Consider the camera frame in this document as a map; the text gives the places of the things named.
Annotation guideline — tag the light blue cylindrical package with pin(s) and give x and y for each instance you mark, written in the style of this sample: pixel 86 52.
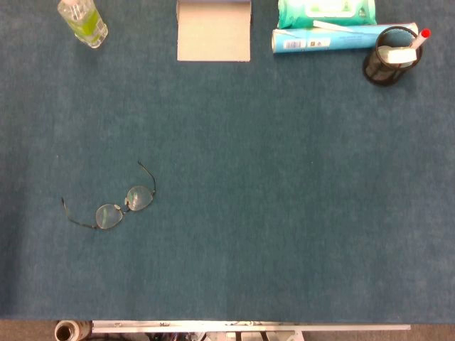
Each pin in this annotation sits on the light blue cylindrical package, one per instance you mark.
pixel 341 42

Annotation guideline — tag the clear bottle with green label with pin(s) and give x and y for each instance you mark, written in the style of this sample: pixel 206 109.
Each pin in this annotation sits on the clear bottle with green label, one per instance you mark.
pixel 85 21

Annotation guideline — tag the long silver metal rod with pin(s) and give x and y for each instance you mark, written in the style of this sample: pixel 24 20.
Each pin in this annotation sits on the long silver metal rod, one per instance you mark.
pixel 249 326

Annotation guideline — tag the black mesh pen holder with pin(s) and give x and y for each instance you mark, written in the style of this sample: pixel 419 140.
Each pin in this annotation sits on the black mesh pen holder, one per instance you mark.
pixel 378 72

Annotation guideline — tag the green wet wipes pack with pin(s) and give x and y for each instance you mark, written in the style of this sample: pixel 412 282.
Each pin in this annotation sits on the green wet wipes pack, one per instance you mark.
pixel 295 14

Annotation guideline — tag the blue felt table cover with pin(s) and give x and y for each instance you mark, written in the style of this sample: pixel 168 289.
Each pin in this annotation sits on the blue felt table cover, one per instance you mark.
pixel 249 177

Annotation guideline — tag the white marker with red cap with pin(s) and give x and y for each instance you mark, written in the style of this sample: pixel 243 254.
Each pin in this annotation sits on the white marker with red cap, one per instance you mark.
pixel 421 38

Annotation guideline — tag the brown cardboard tape roll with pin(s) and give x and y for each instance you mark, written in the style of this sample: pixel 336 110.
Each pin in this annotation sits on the brown cardboard tape roll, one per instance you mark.
pixel 80 330

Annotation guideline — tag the open grey cardboard box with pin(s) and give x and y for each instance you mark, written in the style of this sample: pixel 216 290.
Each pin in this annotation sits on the open grey cardboard box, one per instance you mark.
pixel 213 33

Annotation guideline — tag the wire-frame eyeglasses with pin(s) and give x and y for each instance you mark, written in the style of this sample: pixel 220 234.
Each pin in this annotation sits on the wire-frame eyeglasses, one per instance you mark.
pixel 108 216

